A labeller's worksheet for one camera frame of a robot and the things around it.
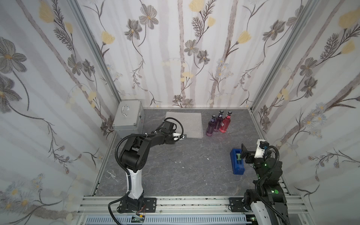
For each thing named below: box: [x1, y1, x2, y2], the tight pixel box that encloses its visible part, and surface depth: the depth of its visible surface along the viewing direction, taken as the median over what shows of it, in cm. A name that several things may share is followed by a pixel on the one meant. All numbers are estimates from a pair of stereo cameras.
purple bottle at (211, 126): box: [206, 113, 217, 137], surface depth 100 cm
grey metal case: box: [112, 99, 145, 139], surface depth 96 cm
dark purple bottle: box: [213, 109, 225, 132], surface depth 99 cm
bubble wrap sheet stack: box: [164, 112, 204, 139], surface depth 110 cm
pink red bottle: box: [219, 110, 233, 134], surface depth 99 cm
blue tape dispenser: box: [230, 148, 245, 175], surface depth 86 cm
